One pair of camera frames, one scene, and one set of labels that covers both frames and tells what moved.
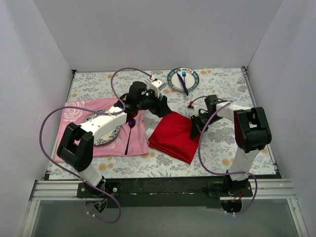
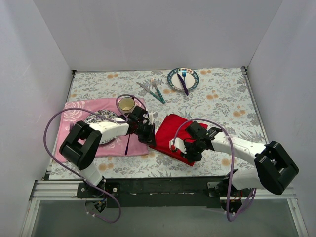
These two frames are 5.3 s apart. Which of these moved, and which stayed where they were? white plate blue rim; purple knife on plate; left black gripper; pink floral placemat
Moved: left black gripper
Stayed: pink floral placemat; purple knife on plate; white plate blue rim
